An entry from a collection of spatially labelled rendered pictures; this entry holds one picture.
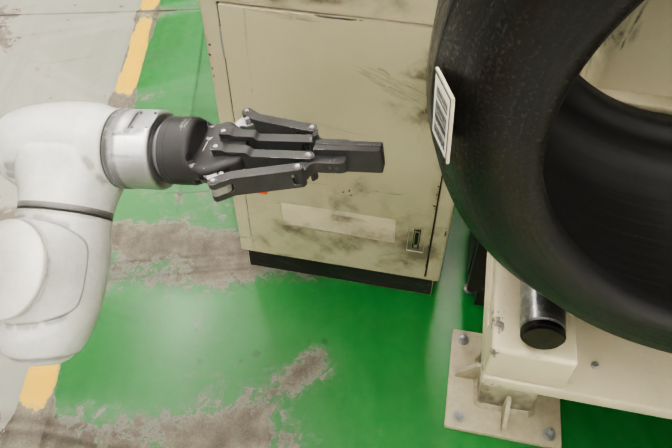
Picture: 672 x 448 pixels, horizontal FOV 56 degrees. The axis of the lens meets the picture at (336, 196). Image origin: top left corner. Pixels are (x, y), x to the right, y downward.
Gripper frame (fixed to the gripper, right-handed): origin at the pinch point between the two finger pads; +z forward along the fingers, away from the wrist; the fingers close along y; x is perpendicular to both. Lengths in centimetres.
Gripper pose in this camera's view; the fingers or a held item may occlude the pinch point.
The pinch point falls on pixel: (349, 156)
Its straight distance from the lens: 65.0
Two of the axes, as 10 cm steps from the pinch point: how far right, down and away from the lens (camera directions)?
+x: 1.4, 7.0, 7.0
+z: 9.7, 0.5, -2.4
